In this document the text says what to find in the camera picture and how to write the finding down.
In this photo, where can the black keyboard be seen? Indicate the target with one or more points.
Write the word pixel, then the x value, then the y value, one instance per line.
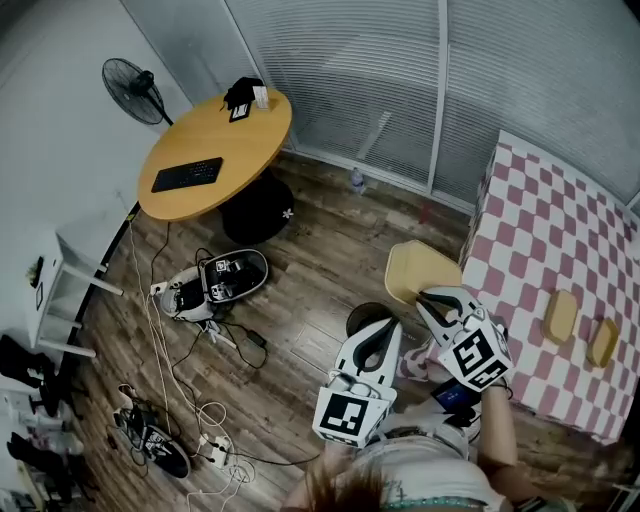
pixel 187 174

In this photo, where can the large beige container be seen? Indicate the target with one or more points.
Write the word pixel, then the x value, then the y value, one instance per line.
pixel 562 317

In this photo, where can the small beige container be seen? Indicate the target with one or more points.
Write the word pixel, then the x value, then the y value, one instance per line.
pixel 602 343

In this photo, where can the black device with blue screen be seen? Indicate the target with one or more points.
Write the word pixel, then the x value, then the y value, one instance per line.
pixel 452 396

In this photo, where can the black pouch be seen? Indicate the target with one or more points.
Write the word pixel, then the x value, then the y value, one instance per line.
pixel 242 90

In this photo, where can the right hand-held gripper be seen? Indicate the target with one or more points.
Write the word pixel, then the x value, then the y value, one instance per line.
pixel 477 357

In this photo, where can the white side shelf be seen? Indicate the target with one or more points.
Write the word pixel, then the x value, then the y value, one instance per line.
pixel 65 290

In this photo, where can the round wooden table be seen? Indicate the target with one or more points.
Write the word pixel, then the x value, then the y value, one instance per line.
pixel 215 150

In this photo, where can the black standing fan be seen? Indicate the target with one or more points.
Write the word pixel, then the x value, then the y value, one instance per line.
pixel 132 90

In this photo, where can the black framed marker board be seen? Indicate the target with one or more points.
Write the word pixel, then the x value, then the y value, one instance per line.
pixel 239 112

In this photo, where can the pink white checked tablecloth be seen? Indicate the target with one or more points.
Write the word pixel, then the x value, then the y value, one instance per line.
pixel 550 240

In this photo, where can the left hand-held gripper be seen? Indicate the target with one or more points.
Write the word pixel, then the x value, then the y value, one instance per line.
pixel 350 417

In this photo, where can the white power strip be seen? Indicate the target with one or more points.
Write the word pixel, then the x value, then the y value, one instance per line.
pixel 216 450
pixel 158 288

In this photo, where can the small potted plant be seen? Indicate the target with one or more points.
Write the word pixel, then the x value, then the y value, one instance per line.
pixel 35 270

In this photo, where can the black power adapter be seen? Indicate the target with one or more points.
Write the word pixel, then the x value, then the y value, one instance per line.
pixel 257 340

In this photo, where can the person's right forearm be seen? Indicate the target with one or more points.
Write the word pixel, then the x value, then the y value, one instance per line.
pixel 497 430

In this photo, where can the clear water bottle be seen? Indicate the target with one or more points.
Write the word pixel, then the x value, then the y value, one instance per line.
pixel 357 181

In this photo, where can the black trash bin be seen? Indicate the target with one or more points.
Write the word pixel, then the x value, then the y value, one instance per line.
pixel 364 315

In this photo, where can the beige chair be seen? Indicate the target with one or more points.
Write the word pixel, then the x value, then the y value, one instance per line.
pixel 420 267

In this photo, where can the open white equipment case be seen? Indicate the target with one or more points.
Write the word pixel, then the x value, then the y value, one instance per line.
pixel 220 282

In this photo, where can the person's white shirt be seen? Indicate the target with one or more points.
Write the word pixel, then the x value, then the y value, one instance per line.
pixel 425 465

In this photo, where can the small white box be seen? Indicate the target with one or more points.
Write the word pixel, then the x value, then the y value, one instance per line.
pixel 261 97

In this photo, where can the person's left forearm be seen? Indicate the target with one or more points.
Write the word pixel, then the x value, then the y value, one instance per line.
pixel 337 452

